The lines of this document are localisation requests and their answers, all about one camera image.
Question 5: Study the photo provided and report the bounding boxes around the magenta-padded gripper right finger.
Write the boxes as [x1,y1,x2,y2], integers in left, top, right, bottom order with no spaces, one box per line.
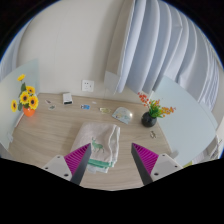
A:
[130,142,184,186]

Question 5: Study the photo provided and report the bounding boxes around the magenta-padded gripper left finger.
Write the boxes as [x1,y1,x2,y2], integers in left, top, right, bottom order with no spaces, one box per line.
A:
[41,143,93,186]

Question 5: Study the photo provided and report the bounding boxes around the beige and green towel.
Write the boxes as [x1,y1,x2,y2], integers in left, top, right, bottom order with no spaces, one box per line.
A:
[69,121,121,174]

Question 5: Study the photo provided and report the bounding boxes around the orange flowers in black vase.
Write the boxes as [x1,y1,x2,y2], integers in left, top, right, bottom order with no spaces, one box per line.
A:
[137,92,177,128]

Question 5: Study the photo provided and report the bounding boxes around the fan-shaped printed card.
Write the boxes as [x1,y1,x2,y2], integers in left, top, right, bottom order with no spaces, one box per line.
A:
[111,106,134,125]

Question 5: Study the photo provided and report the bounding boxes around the frosted glass desk partition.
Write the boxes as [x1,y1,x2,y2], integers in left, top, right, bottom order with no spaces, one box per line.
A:
[0,59,40,150]
[150,75,218,167]

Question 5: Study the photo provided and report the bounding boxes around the small white box device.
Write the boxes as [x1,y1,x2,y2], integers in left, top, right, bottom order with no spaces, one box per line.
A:
[62,92,74,106]

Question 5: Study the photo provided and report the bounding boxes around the sunflowers in orange vase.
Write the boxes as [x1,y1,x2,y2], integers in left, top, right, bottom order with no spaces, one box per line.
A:
[10,73,40,118]

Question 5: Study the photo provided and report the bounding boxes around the white pleated curtain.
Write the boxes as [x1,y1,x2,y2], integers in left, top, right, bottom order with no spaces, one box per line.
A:
[113,0,224,113]
[0,43,21,81]

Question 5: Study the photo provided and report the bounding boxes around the white wall socket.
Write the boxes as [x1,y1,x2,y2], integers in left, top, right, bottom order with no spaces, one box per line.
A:
[81,79,95,93]

